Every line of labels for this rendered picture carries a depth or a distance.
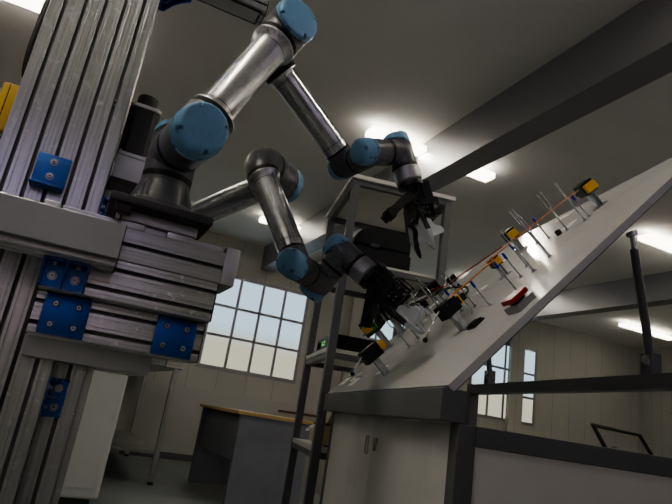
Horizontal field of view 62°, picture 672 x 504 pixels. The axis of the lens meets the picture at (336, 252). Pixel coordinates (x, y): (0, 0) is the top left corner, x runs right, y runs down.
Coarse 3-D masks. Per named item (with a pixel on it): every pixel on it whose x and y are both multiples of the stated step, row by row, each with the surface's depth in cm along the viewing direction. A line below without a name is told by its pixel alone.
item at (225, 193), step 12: (288, 168) 170; (288, 180) 171; (300, 180) 176; (228, 192) 179; (240, 192) 177; (252, 192) 175; (288, 192) 174; (192, 204) 186; (204, 204) 183; (216, 204) 181; (228, 204) 180; (240, 204) 179; (252, 204) 180; (216, 216) 183
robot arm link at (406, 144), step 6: (396, 132) 159; (402, 132) 160; (384, 138) 161; (390, 138) 159; (396, 138) 159; (402, 138) 159; (408, 138) 160; (396, 144) 156; (402, 144) 158; (408, 144) 159; (402, 150) 157; (408, 150) 158; (396, 156) 156; (402, 156) 157; (408, 156) 157; (414, 156) 159; (396, 162) 158; (402, 162) 157; (408, 162) 157; (414, 162) 158; (396, 168) 158
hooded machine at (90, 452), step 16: (96, 384) 367; (112, 384) 371; (96, 400) 365; (112, 400) 369; (96, 416) 364; (112, 416) 368; (80, 432) 358; (96, 432) 362; (112, 432) 366; (80, 448) 356; (96, 448) 360; (80, 464) 354; (96, 464) 358; (64, 480) 349; (80, 480) 353; (96, 480) 357; (64, 496) 348; (80, 496) 351; (96, 496) 355
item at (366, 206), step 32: (352, 192) 254; (384, 192) 260; (352, 224) 250; (384, 224) 308; (448, 224) 260; (352, 288) 294; (416, 288) 274; (320, 352) 249; (352, 352) 239; (320, 416) 226; (320, 448) 223; (288, 480) 269
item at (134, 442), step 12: (144, 384) 692; (168, 396) 507; (168, 408) 505; (120, 432) 644; (132, 432) 675; (120, 444) 510; (132, 444) 527; (144, 444) 545; (156, 444) 496; (156, 456) 493
